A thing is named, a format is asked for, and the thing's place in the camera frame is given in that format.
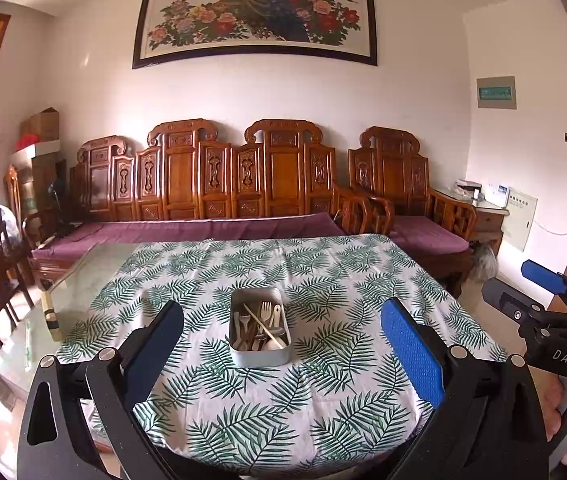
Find wooden side table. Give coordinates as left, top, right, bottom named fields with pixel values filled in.
left=436, top=187, right=509, bottom=257

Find grey metal tray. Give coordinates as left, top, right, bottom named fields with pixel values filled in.
left=229, top=287, right=293, bottom=367

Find white box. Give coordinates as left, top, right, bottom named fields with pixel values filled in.
left=16, top=139, right=62, bottom=160

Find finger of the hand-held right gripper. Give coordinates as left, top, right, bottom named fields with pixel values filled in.
left=482, top=277, right=557, bottom=329
left=521, top=260, right=567, bottom=312

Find brown cardboard box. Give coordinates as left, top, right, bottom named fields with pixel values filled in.
left=19, top=107, right=60, bottom=144

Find light wooden chopstick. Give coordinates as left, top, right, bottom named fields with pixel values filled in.
left=242, top=303, right=287, bottom=348

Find wooden block with black band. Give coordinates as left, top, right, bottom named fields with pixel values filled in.
left=40, top=287, right=62, bottom=344

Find carved wooden armchair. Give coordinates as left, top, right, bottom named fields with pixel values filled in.
left=348, top=126, right=478, bottom=283

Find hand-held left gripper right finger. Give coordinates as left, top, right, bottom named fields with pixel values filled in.
left=381, top=298, right=549, bottom=480

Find leaf-printed tablecloth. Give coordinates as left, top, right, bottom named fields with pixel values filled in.
left=56, top=234, right=509, bottom=476

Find grey wall box green label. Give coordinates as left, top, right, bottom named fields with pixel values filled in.
left=476, top=76, right=519, bottom=111

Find white device with screen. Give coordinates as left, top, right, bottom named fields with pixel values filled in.
left=483, top=184, right=512, bottom=207

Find carved wooden sofa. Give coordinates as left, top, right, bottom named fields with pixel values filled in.
left=70, top=119, right=352, bottom=224

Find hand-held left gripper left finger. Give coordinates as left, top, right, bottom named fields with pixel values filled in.
left=17, top=301, right=185, bottom=480

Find purple armchair cushion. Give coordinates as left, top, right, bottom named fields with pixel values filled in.
left=388, top=215, right=471, bottom=256

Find white desk device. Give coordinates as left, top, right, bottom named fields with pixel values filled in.
left=456, top=180, right=484, bottom=201

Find white wall panel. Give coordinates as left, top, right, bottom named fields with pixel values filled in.
left=501, top=195, right=539, bottom=253

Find grey fluffy duster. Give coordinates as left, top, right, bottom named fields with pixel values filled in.
left=471, top=242, right=499, bottom=282

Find framed peacock flower painting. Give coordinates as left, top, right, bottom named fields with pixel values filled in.
left=132, top=0, right=379, bottom=70

